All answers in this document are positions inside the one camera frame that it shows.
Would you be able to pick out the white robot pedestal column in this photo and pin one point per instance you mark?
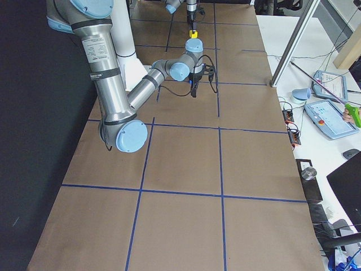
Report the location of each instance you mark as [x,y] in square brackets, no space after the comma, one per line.
[132,69]

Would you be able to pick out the black laptop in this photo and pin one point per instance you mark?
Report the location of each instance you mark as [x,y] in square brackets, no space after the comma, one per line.
[345,183]

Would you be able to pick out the light blue cup bowl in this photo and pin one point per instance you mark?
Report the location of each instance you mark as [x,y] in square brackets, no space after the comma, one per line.
[299,96]

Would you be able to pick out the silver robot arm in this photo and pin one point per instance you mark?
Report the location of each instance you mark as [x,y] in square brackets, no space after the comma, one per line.
[122,82]
[172,5]

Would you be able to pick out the metal cup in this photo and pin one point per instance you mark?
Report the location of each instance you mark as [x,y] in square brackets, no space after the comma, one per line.
[309,173]

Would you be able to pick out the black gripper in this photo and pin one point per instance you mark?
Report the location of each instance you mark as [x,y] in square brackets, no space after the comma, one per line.
[195,78]
[192,14]

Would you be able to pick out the aluminium frame post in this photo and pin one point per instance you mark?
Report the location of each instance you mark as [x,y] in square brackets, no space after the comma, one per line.
[294,40]

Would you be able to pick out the teach pendant tablet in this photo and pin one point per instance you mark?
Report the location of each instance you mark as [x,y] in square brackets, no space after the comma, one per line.
[335,83]
[328,118]

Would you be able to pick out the orange black connector strip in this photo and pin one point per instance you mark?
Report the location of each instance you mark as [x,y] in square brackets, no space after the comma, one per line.
[292,129]

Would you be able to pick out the near teach pendant tablet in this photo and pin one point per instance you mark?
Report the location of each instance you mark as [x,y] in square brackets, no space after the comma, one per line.
[328,118]

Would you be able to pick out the black computer mouse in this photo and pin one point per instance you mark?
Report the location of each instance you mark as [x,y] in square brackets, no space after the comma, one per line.
[348,154]

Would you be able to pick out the yellow wooden block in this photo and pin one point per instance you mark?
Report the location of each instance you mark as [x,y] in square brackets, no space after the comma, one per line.
[193,33]

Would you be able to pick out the far teach pendant tablet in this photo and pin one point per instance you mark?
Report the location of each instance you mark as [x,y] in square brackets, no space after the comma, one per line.
[335,83]

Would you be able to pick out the green handled reacher grabber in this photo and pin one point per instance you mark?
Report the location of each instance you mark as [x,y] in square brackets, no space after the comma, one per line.
[321,85]

